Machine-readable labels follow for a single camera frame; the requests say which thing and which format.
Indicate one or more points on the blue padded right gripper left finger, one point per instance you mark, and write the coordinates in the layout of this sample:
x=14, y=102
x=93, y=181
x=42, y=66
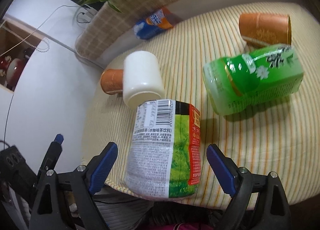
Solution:
x=100, y=166

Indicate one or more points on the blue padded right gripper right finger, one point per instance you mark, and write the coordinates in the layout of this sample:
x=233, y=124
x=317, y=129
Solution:
x=224, y=169

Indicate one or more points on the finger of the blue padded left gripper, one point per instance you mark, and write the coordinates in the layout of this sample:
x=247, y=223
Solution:
x=59, y=139

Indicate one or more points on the green label cut bottle cup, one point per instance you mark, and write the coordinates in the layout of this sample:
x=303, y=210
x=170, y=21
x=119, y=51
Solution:
x=164, y=159

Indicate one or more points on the orange patterned paper cup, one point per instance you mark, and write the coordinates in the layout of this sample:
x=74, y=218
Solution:
x=111, y=81

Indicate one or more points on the green tea bottle cup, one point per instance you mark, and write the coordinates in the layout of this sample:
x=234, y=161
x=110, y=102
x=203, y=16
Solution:
x=236, y=82

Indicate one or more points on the white plastic cup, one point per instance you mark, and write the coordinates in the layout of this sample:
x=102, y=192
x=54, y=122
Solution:
x=142, y=80

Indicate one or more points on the white cabinet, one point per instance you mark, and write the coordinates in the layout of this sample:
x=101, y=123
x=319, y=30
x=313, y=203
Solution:
x=55, y=88

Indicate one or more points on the red white ornament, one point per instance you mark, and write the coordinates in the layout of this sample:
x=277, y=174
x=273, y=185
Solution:
x=11, y=69

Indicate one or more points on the blue orange snack packet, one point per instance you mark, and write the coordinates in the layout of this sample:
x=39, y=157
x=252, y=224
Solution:
x=156, y=23

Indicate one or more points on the white power adapter with cable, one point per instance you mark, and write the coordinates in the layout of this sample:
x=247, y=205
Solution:
x=84, y=14

